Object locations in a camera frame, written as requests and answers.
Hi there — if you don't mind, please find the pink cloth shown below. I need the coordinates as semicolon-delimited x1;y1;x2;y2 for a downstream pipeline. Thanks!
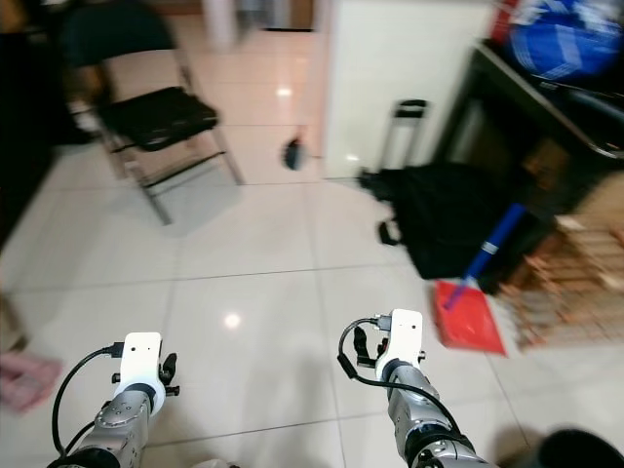
0;352;65;413

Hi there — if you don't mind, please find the black trolley bag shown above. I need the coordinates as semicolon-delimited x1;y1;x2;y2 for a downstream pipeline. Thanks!
358;97;547;282

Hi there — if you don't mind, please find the small black round object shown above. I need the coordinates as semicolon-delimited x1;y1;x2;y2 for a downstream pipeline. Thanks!
282;137;309;173

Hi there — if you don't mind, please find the brown cardboard boxes stack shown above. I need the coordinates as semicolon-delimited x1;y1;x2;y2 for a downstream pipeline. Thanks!
497;175;624;352

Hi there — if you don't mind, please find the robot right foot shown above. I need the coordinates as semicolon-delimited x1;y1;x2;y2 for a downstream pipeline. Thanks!
536;428;624;468

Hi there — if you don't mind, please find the black folding chair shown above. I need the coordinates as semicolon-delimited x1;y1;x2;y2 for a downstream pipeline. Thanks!
58;3;246;227

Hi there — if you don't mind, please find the white cabinet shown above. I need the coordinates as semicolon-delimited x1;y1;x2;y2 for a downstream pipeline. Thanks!
319;0;498;182

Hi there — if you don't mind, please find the black desk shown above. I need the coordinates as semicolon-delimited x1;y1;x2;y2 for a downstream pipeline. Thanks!
434;39;624;293

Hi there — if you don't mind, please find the dark furniture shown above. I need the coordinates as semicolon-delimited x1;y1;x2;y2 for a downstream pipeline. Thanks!
0;0;67;247

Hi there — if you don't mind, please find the blue plastic bag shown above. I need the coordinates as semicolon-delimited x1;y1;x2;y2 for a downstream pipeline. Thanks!
505;0;624;82

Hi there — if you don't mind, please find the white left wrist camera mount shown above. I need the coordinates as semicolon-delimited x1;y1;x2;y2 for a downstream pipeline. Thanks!
118;331;166;405

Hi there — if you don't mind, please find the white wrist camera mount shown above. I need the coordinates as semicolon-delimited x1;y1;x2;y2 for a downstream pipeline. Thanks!
372;308;425;377
118;331;166;405

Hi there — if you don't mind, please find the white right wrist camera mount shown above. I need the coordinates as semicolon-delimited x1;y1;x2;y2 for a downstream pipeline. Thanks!
372;308;425;377

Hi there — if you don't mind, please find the red dustpan blue handle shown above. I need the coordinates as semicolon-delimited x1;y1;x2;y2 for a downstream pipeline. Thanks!
433;202;528;358

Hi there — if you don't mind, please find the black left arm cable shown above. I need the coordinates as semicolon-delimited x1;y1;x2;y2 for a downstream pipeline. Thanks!
51;341;130;459

